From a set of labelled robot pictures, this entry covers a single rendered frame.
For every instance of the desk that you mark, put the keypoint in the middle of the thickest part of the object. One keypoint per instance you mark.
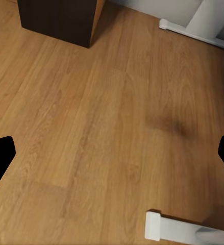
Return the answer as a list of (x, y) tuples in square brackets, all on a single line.
[(205, 25)]

